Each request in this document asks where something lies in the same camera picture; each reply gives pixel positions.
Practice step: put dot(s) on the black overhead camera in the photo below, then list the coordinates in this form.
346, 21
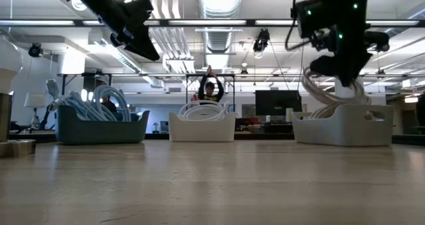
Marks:
261, 39

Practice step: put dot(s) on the brass lamp base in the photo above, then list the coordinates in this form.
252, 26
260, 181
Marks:
6, 119

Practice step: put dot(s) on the red desk lamp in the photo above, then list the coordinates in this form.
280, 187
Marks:
195, 98

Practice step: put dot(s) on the white plastic bin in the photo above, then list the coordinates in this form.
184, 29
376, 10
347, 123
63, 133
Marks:
202, 130

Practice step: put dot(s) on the dark green plastic bin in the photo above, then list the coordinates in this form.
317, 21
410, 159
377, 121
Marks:
99, 128

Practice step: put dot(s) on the black background table frame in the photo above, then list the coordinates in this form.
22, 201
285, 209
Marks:
166, 75

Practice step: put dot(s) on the person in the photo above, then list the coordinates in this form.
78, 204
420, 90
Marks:
421, 110
210, 89
108, 104

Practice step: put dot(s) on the small white table lamp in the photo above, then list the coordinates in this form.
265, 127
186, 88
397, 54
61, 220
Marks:
34, 100

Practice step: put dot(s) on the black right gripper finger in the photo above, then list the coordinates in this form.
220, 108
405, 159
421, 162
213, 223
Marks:
345, 69

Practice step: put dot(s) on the black rig frame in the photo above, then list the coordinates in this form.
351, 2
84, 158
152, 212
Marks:
250, 22

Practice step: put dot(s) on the black computer monitor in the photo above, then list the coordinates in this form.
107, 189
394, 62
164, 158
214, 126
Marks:
278, 103

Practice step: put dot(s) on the light grey plastic bin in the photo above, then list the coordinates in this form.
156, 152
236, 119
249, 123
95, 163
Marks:
345, 128

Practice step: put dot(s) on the black mounted camera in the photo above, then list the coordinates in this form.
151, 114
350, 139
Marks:
35, 49

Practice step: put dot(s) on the silver ventilation duct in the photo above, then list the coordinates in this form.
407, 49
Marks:
219, 39

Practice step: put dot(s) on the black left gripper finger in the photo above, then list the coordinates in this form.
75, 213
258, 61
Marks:
142, 45

